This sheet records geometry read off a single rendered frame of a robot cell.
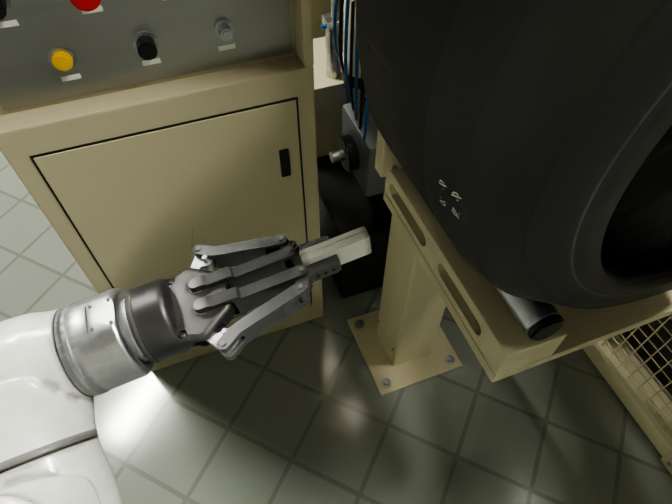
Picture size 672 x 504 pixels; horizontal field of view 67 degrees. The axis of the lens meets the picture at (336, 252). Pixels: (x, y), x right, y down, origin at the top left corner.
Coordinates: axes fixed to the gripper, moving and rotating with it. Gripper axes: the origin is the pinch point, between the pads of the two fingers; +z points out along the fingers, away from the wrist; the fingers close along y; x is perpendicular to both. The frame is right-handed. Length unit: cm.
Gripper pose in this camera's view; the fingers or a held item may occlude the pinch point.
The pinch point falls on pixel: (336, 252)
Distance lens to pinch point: 50.6
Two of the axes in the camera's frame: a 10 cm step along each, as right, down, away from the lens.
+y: -3.5, -7.4, 5.7
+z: 9.3, -3.6, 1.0
